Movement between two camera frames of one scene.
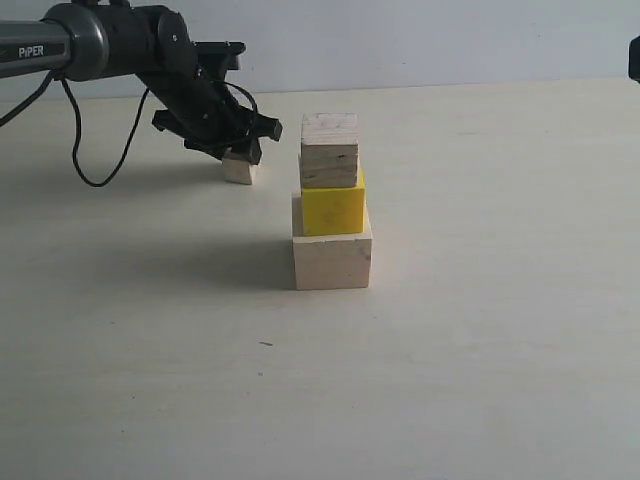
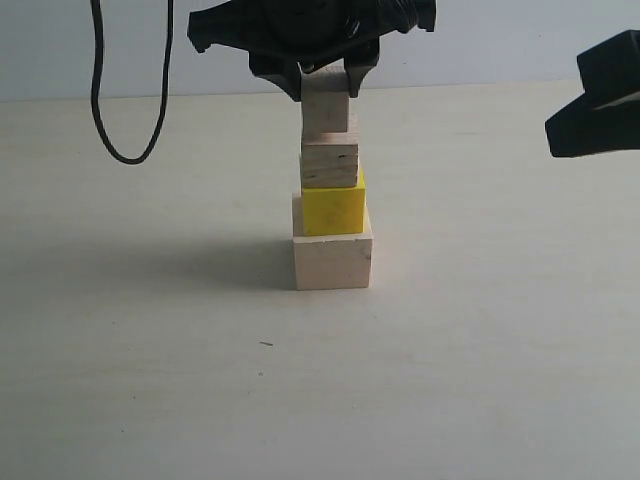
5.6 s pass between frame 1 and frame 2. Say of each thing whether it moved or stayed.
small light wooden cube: moved
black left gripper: moved
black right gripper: moved
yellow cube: stayed
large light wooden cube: stayed
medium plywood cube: stayed
